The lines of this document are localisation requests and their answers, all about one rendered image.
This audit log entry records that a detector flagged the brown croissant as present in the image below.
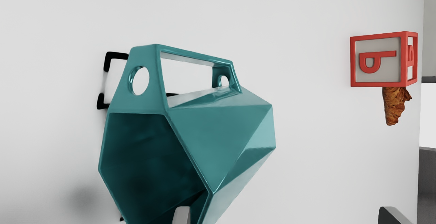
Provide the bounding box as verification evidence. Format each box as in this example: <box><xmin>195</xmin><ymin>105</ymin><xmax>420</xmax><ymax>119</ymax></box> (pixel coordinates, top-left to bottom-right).
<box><xmin>382</xmin><ymin>87</ymin><xmax>412</xmax><ymax>126</ymax></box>

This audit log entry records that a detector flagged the teal faceted mug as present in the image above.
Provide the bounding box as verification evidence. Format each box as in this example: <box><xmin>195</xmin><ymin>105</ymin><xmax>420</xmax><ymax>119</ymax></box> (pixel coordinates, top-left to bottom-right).
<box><xmin>98</xmin><ymin>44</ymin><xmax>276</xmax><ymax>224</ymax></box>

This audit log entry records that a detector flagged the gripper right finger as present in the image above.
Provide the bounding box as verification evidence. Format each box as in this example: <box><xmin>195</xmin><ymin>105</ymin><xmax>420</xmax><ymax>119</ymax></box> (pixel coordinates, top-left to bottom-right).
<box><xmin>378</xmin><ymin>206</ymin><xmax>415</xmax><ymax>224</ymax></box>

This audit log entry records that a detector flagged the red letter block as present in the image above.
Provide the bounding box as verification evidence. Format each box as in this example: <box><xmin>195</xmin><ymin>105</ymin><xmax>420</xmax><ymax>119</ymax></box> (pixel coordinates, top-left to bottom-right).
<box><xmin>350</xmin><ymin>31</ymin><xmax>418</xmax><ymax>87</ymax></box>

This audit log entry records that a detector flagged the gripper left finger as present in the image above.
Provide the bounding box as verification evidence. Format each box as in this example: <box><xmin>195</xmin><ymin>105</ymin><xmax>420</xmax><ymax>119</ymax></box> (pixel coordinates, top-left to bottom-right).
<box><xmin>172</xmin><ymin>206</ymin><xmax>191</xmax><ymax>224</ymax></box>

